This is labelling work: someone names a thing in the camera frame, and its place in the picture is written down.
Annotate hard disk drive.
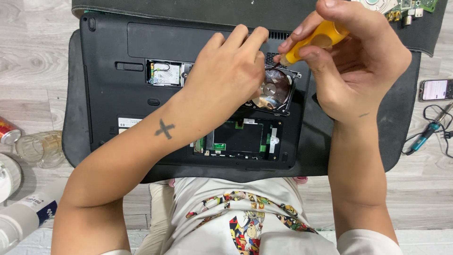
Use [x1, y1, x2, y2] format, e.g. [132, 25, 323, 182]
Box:
[243, 65, 302, 117]

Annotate white spray bottle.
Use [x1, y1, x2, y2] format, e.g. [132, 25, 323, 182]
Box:
[0, 176, 69, 254]

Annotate green circuit board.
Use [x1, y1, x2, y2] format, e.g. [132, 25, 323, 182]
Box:
[385, 0, 439, 26]

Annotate white round disc part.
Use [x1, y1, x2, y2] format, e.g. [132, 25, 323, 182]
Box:
[353, 0, 400, 15]

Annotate red drink can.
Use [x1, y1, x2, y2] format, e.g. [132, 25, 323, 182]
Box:
[0, 116, 22, 145]

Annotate yellow handled screwdriver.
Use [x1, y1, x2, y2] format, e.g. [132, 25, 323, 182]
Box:
[279, 19, 351, 68]

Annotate person's left hand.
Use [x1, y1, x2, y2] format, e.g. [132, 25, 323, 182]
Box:
[181, 24, 270, 123]

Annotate black laptop underside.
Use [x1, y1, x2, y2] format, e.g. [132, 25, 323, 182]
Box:
[79, 12, 313, 171]

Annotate white wireless card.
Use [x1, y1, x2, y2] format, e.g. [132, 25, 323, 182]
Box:
[150, 62, 183, 86]

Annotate white cartoon print shirt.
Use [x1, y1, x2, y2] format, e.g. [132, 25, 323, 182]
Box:
[99, 176, 405, 255]

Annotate person's right hand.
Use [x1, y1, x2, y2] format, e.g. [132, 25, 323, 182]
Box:
[277, 0, 413, 124]

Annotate black work mat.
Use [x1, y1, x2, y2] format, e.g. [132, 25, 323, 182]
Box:
[62, 29, 422, 183]

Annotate smartphone with lit screen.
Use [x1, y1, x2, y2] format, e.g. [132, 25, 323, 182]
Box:
[418, 78, 453, 103]

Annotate teal soldering iron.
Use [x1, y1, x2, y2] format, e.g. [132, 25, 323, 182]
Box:
[404, 102, 453, 156]

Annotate clear drinking glass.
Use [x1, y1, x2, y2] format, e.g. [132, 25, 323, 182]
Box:
[14, 130, 67, 169]

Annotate black power cable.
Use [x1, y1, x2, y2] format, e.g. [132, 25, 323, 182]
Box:
[401, 104, 453, 159]

